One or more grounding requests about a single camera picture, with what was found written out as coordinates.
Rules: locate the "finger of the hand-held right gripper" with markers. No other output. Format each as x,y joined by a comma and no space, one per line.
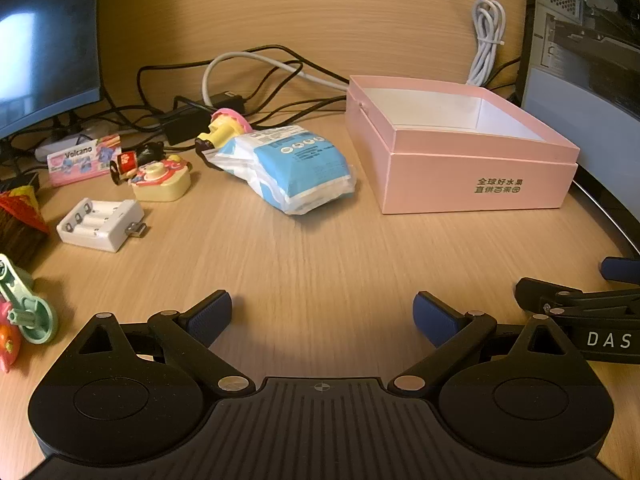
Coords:
622,269
560,297

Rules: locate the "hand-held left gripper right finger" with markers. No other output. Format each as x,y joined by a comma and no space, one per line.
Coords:
435,317

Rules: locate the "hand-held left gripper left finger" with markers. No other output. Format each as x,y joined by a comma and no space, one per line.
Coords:
215,312

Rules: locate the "white battery charger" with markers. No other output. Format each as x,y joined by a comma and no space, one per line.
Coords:
100,222

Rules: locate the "pink cardboard box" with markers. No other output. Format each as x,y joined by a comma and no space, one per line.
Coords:
475,160

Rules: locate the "blue white plastic pouch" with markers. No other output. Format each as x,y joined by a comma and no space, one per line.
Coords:
295,165

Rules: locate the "small red black toy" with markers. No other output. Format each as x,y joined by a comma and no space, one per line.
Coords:
124,165

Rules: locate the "green crank toy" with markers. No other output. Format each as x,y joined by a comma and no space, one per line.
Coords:
35,317

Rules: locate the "yellow pink cake toy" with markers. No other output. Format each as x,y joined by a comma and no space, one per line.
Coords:
222,130

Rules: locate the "pink orange toy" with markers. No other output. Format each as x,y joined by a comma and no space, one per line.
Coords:
7,340

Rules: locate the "red yellow striped cupcake toy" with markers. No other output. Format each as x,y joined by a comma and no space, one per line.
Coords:
17,215

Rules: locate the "computer case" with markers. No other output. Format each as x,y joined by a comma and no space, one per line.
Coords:
575,90

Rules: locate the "black power adapter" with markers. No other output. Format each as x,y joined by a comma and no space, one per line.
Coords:
185,122

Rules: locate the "pink printed card box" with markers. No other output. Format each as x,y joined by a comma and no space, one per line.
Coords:
82,160

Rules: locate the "computer monitor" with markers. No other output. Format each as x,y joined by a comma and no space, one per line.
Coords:
45,35

